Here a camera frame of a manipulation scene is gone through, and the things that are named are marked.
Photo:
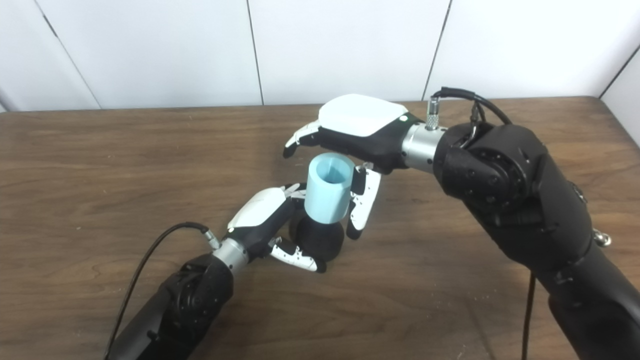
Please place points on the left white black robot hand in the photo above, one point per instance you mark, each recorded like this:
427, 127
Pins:
260, 215

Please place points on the black funnel-shaped nozzle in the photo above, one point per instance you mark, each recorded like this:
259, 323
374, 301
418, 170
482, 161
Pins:
320, 240

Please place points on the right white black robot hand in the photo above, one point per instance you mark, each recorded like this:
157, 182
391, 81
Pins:
365, 125

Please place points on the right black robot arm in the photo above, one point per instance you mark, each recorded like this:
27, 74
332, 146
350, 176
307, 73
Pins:
525, 200

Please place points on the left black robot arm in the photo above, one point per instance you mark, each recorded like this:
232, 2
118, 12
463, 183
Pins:
185, 305

